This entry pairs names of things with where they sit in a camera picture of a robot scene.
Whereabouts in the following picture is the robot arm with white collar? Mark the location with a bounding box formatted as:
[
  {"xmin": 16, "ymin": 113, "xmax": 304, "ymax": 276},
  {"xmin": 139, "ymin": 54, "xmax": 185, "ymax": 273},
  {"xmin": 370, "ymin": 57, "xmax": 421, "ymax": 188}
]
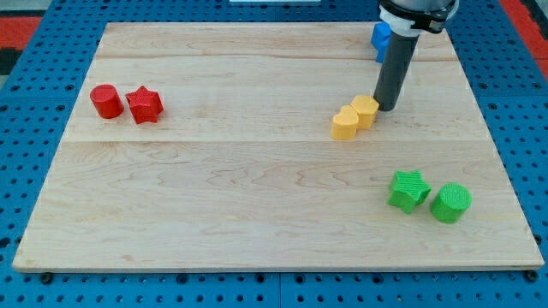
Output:
[{"xmin": 378, "ymin": 0, "xmax": 460, "ymax": 37}]

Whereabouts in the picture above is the blue cube block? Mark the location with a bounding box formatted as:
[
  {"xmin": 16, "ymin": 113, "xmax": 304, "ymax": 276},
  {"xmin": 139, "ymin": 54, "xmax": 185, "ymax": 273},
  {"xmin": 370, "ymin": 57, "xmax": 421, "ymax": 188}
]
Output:
[{"xmin": 371, "ymin": 21, "xmax": 391, "ymax": 63}]

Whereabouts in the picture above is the light wooden board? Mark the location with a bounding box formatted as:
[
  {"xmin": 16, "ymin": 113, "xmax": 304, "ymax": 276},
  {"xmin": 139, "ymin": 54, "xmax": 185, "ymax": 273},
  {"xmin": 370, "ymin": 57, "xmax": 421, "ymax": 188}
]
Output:
[{"xmin": 13, "ymin": 22, "xmax": 544, "ymax": 273}]

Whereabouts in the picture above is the yellow heart block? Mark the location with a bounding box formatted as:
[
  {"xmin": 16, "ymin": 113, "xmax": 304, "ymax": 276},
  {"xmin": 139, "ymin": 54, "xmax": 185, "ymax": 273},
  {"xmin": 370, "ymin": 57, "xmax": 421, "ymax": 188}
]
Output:
[{"xmin": 331, "ymin": 105, "xmax": 359, "ymax": 140}]

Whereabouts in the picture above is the yellow hexagon block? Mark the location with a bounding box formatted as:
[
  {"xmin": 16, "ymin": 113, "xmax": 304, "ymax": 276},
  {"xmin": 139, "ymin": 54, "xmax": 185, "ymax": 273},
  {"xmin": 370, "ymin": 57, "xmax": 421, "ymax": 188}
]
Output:
[{"xmin": 351, "ymin": 95, "xmax": 379, "ymax": 130}]

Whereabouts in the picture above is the red star block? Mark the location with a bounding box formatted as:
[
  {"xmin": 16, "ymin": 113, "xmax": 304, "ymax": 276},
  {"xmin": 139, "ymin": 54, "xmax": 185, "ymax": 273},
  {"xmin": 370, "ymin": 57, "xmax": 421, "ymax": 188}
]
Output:
[{"xmin": 125, "ymin": 86, "xmax": 164, "ymax": 124}]

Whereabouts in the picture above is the green star block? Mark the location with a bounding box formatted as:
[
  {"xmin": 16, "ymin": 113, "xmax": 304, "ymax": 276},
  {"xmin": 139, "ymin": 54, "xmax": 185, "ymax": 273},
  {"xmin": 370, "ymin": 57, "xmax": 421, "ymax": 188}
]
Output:
[{"xmin": 387, "ymin": 170, "xmax": 432, "ymax": 214}]

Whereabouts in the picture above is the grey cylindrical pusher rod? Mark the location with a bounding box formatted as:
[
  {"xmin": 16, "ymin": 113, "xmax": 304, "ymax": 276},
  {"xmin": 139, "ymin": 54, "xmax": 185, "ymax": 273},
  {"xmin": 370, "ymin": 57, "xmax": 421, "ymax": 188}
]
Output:
[{"xmin": 373, "ymin": 32, "xmax": 419, "ymax": 111}]

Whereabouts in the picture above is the red cylinder block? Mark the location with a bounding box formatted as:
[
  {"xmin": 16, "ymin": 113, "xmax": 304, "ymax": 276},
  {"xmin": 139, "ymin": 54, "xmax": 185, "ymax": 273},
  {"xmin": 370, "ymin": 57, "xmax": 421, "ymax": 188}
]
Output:
[{"xmin": 90, "ymin": 84, "xmax": 124, "ymax": 119}]

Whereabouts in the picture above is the green cylinder block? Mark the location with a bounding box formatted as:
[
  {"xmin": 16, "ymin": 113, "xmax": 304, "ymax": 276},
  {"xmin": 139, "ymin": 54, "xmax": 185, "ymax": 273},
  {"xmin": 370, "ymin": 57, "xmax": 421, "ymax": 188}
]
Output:
[{"xmin": 431, "ymin": 182, "xmax": 473, "ymax": 224}]

